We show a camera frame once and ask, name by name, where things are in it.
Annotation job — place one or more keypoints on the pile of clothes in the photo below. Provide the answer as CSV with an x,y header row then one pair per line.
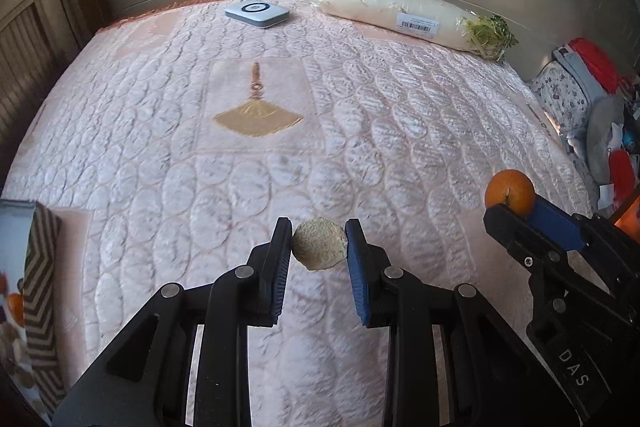
x,y
607,142

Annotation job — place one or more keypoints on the wooden slatted cabinet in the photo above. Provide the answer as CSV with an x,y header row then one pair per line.
x,y
25,57

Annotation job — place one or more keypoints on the grey garment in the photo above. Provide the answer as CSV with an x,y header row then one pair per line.
x,y
580,69

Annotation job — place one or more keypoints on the red garment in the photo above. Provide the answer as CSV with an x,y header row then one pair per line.
x,y
597,59

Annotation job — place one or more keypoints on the small orange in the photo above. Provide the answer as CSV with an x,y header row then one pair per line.
x,y
510,189
15,308

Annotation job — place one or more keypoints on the white radish in plastic wrap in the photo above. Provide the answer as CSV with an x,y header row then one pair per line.
x,y
390,7

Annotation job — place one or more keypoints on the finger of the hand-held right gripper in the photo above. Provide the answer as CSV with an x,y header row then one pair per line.
x,y
520,237
555,224

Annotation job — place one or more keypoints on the white peeled yam chunk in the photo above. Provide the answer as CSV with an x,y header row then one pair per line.
x,y
320,243

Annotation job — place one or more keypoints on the floral pillow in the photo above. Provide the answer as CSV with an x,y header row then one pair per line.
x,y
560,96

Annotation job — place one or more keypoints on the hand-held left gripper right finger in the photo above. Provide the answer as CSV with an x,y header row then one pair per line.
x,y
354,262

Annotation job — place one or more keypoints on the pink quilted bed cover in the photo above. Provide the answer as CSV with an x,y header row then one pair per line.
x,y
400,132

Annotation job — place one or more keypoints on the flat white electronic device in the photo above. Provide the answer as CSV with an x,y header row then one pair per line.
x,y
257,13

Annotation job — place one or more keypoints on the striped rim white tray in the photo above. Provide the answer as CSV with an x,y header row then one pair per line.
x,y
42,267

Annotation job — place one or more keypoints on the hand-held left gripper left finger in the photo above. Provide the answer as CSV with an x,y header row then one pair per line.
x,y
284,262

